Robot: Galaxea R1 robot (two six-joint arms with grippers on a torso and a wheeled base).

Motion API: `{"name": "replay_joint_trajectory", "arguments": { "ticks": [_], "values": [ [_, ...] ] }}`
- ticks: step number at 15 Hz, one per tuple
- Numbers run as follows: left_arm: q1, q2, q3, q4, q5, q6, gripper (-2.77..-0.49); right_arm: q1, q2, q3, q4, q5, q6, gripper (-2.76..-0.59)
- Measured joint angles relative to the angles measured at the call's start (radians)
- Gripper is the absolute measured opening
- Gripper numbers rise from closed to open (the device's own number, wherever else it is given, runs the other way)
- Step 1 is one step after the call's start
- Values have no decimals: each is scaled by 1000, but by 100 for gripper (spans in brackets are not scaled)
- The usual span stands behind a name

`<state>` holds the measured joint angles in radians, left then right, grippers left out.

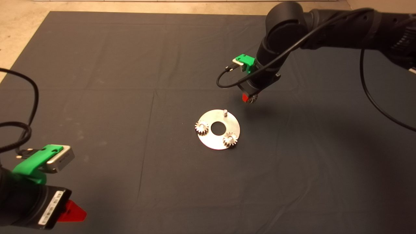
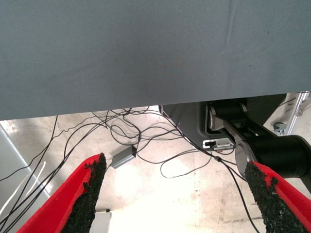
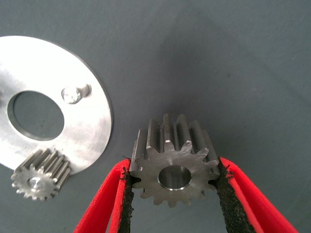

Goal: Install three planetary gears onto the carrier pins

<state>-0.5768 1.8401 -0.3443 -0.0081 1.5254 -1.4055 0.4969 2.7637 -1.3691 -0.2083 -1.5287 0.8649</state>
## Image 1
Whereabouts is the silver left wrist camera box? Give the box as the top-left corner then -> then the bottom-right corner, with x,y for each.
45,145 -> 75,174

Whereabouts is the green right camera mount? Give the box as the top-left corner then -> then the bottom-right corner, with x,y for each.
235,54 -> 256,75

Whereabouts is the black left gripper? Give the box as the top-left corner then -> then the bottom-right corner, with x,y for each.
36,186 -> 87,230

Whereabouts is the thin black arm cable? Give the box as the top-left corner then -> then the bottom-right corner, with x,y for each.
359,48 -> 416,133

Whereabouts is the braided black cable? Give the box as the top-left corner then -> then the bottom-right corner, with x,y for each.
0,68 -> 40,160

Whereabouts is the round metal carrier plate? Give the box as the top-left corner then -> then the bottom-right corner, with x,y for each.
197,110 -> 241,150

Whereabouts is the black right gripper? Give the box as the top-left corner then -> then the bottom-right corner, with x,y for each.
237,73 -> 281,102

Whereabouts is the dark table cloth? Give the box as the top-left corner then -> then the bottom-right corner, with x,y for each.
0,11 -> 416,234

